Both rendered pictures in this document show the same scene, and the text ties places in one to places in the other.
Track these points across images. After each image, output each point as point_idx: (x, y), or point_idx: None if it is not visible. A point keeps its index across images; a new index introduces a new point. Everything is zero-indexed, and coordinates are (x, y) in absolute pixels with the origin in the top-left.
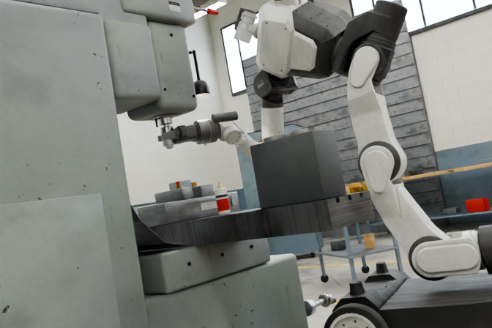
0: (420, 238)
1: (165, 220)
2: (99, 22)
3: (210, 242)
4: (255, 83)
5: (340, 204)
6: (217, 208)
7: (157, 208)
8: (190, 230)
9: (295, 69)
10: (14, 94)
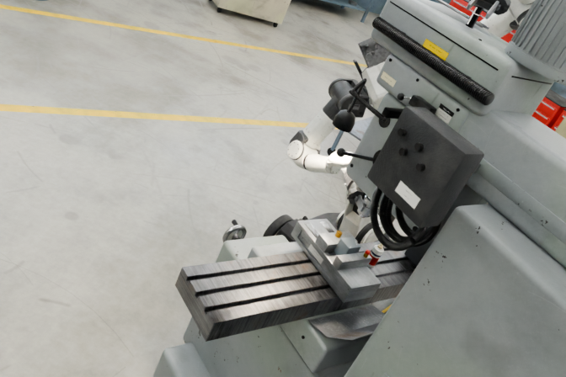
0: (369, 225)
1: (372, 294)
2: None
3: (385, 299)
4: (348, 103)
5: None
6: (373, 263)
7: (372, 287)
8: (376, 294)
9: None
10: None
